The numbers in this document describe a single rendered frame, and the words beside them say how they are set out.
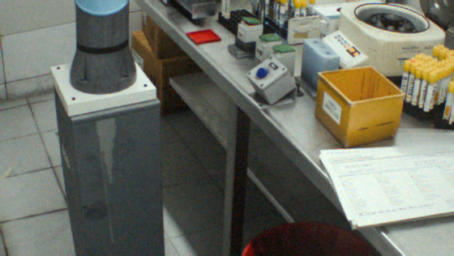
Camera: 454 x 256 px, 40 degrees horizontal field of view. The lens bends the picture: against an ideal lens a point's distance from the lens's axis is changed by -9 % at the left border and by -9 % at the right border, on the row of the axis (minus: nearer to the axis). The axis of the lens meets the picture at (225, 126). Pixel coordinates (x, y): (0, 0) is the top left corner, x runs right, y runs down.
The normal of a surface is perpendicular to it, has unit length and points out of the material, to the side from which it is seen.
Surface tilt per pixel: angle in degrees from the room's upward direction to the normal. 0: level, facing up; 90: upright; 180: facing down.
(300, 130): 0
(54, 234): 0
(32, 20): 90
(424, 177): 0
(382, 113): 90
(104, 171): 90
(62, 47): 90
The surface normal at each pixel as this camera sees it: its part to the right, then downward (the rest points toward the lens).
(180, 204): 0.04, -0.86
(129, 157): 0.43, 0.47
